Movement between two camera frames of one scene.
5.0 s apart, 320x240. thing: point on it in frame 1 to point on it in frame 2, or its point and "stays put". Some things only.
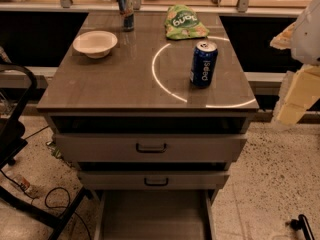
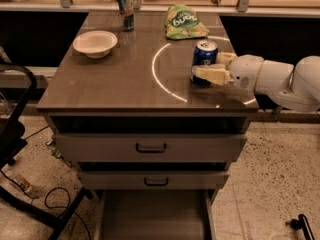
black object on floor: x=301 y=224 stays put
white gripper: x=308 y=37 to x=246 y=72
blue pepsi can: x=203 y=60 stays put
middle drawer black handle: x=145 y=183 stays put
